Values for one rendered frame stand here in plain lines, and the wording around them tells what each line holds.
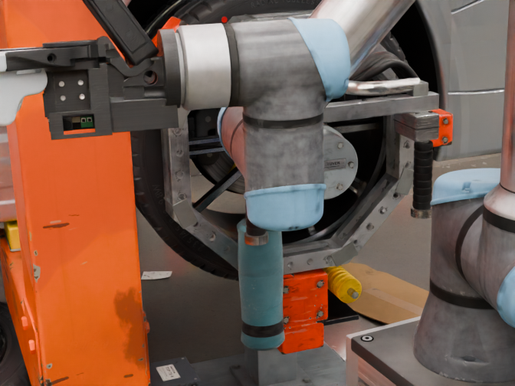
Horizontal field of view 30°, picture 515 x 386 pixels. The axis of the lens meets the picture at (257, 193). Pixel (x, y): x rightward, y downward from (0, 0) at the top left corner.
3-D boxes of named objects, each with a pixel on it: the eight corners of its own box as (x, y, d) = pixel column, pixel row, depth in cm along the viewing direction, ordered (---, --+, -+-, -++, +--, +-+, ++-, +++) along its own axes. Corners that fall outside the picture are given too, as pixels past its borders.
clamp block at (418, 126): (415, 129, 188) (416, 102, 187) (439, 139, 180) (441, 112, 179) (392, 132, 187) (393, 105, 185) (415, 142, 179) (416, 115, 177)
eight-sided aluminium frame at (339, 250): (400, 243, 218) (405, 1, 201) (414, 253, 212) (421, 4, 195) (168, 282, 201) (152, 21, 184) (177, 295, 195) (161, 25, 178)
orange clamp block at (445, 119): (398, 142, 212) (434, 137, 215) (416, 150, 205) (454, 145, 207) (399, 110, 209) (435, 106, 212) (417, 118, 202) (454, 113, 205)
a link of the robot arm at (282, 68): (354, 116, 86) (354, 20, 84) (234, 125, 84) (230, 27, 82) (330, 97, 94) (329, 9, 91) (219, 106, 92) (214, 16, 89)
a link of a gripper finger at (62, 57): (18, 71, 75) (106, 63, 82) (15, 51, 75) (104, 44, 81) (-15, 71, 78) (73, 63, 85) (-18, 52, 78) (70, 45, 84)
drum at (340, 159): (317, 169, 205) (317, 105, 201) (362, 198, 186) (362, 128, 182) (256, 178, 201) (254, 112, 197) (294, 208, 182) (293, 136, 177)
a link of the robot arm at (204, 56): (227, 23, 82) (213, 23, 90) (174, 26, 81) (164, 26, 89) (233, 110, 83) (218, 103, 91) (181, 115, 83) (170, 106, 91)
